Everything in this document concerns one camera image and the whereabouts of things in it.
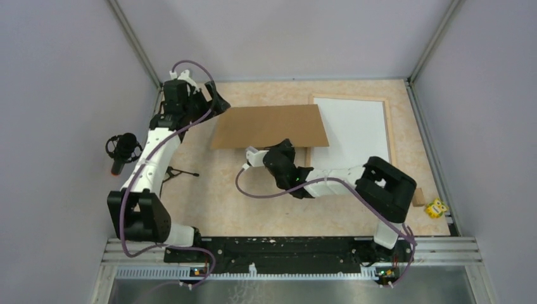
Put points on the aluminium front rail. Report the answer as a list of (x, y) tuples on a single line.
[(149, 264)]

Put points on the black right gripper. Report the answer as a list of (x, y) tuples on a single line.
[(286, 147)]

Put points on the small yellow object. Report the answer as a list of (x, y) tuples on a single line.
[(436, 209)]

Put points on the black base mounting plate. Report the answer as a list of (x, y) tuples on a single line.
[(290, 255)]

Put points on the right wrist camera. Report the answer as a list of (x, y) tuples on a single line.
[(253, 156)]

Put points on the brown cardboard backing board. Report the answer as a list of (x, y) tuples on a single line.
[(264, 126)]

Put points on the black microphone on stand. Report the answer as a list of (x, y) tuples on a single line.
[(123, 149)]

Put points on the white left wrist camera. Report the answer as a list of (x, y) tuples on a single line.
[(185, 76)]

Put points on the printed photo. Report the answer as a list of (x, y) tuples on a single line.
[(356, 134)]

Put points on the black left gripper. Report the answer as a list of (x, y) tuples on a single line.
[(219, 105)]

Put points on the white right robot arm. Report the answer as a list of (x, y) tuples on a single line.
[(383, 188)]

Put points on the light wooden picture frame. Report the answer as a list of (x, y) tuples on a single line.
[(392, 134)]

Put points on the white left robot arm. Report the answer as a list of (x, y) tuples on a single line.
[(136, 210)]

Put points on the small wooden block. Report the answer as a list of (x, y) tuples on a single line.
[(418, 199)]

